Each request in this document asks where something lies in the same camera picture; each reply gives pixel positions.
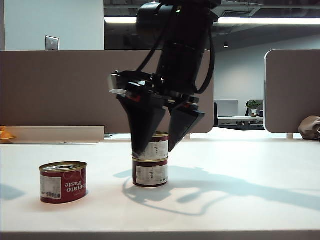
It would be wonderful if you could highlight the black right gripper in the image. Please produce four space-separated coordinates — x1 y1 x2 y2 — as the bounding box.
116 71 207 159

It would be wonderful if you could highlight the dark red tin can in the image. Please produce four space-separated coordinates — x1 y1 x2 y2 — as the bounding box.
131 157 169 188
139 131 170 161

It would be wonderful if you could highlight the bright red tomato paste can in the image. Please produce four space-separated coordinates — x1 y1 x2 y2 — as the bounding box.
38 161 88 205

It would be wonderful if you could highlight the grey background divider panel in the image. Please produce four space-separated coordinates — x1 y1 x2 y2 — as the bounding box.
215 100 239 118

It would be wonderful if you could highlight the white background desk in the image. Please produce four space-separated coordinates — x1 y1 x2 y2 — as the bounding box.
217 115 264 127

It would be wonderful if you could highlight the green potted plant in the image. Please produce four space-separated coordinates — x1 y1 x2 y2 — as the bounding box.
246 100 262 117

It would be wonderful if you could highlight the beige long flat box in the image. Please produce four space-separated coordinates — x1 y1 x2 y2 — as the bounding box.
0 125 105 145

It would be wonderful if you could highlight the wide brown desk divider panel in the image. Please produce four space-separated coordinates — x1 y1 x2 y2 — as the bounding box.
0 49 215 135

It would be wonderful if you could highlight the narrow brown desk divider panel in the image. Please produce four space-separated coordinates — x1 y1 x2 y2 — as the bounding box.
263 49 320 134

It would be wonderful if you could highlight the long ceiling light strip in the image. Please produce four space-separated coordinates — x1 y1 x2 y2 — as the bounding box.
103 16 320 26

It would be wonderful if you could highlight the brown fabric bag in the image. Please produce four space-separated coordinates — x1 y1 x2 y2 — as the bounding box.
297 115 320 143

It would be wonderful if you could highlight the orange round object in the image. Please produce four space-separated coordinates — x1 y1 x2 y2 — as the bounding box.
0 126 17 144

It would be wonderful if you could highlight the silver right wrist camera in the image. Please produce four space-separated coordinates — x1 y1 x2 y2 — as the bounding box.
107 71 131 96

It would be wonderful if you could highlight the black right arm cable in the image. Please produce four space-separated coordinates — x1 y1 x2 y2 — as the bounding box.
196 12 216 95

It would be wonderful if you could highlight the metal wall switch plate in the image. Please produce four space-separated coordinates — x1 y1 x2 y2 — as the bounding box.
44 35 60 52

